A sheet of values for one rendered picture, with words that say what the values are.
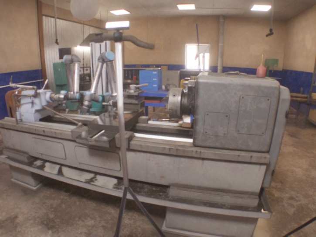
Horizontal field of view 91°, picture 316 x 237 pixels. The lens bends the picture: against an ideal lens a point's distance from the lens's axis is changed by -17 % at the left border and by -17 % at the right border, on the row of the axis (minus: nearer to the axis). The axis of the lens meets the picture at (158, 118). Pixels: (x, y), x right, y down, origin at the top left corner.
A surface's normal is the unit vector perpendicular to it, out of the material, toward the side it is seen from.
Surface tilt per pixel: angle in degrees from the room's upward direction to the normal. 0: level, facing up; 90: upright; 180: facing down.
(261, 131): 90
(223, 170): 90
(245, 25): 90
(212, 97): 90
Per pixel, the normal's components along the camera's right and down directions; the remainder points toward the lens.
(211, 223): -0.26, 0.29
